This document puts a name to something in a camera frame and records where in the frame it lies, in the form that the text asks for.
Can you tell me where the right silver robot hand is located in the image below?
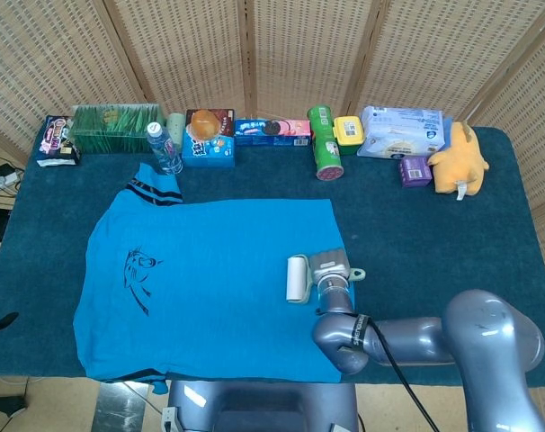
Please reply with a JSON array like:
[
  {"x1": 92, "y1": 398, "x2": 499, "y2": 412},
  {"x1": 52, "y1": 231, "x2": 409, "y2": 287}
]
[{"x1": 308, "y1": 247, "x2": 352, "y2": 289}]

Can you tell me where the left dark robot hand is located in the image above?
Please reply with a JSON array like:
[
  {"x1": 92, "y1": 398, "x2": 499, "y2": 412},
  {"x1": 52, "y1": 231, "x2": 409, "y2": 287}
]
[{"x1": 0, "y1": 311, "x2": 21, "y2": 335}]

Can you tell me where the white lint roller green handle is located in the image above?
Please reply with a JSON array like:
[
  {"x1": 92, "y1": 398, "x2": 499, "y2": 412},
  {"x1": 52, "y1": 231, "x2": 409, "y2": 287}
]
[{"x1": 285, "y1": 253, "x2": 367, "y2": 306}]

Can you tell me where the green chips can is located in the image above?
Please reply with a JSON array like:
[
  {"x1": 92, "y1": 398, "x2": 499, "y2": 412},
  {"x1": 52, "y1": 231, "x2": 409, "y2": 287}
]
[{"x1": 307, "y1": 105, "x2": 345, "y2": 182}]

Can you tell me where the small purple box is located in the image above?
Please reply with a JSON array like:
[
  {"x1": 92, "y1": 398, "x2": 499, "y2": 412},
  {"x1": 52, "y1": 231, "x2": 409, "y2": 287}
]
[{"x1": 398, "y1": 155, "x2": 433, "y2": 189}]

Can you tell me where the blue t-shirt cat print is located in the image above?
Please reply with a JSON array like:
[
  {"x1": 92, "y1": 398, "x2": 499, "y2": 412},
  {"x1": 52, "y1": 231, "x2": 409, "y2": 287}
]
[{"x1": 72, "y1": 162, "x2": 357, "y2": 398}]

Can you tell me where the green container yellow lid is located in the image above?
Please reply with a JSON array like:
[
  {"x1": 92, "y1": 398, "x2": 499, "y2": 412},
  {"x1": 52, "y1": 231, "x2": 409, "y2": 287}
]
[{"x1": 333, "y1": 115, "x2": 367, "y2": 157}]

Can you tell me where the white power strip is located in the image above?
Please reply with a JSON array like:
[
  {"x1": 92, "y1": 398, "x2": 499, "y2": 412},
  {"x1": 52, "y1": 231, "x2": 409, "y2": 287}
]
[{"x1": 0, "y1": 170, "x2": 21, "y2": 195}]

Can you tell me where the blue pink cookie box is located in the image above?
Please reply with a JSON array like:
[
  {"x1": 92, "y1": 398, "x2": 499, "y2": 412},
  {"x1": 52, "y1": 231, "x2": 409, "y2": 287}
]
[{"x1": 234, "y1": 118, "x2": 312, "y2": 148}]

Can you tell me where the white blue wipes pack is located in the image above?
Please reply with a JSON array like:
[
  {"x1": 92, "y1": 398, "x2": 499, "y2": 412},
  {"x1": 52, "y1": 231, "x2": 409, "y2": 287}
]
[{"x1": 355, "y1": 105, "x2": 454, "y2": 162}]

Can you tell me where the shiny metal floor plate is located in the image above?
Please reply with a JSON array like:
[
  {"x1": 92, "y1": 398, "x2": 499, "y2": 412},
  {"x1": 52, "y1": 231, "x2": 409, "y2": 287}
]
[{"x1": 91, "y1": 381, "x2": 171, "y2": 432}]

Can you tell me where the grey robot torso base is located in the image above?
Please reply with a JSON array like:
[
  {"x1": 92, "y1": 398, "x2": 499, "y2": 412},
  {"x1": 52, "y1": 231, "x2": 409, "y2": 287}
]
[{"x1": 166, "y1": 380, "x2": 360, "y2": 432}]

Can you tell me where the blue snack box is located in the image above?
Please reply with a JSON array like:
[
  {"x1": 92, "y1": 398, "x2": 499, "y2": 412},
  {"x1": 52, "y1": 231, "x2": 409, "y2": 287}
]
[{"x1": 181, "y1": 108, "x2": 237, "y2": 169}]

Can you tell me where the yellow plush toy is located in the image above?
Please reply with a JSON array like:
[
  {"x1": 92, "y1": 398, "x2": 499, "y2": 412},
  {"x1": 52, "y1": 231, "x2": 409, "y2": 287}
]
[{"x1": 427, "y1": 120, "x2": 491, "y2": 201}]

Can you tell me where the purple snack bag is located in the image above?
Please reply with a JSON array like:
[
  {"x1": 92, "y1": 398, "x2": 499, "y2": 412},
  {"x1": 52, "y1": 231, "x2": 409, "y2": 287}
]
[{"x1": 35, "y1": 114, "x2": 82, "y2": 168}]

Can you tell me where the clear water bottle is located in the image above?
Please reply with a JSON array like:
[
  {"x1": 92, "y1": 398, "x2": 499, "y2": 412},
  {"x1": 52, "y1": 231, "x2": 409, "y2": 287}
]
[{"x1": 146, "y1": 121, "x2": 184, "y2": 176}]

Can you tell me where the woven folding screen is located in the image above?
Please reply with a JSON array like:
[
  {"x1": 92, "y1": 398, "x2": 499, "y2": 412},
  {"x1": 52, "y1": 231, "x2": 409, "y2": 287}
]
[{"x1": 0, "y1": 0, "x2": 545, "y2": 289}]

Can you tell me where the green grass pattern box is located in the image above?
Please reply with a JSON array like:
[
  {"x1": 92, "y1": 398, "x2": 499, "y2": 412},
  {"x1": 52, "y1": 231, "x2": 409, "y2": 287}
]
[{"x1": 69, "y1": 103, "x2": 165, "y2": 155}]

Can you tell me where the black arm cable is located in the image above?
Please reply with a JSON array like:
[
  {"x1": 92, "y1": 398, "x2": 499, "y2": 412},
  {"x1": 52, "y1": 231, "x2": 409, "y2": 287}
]
[{"x1": 364, "y1": 316, "x2": 441, "y2": 432}]

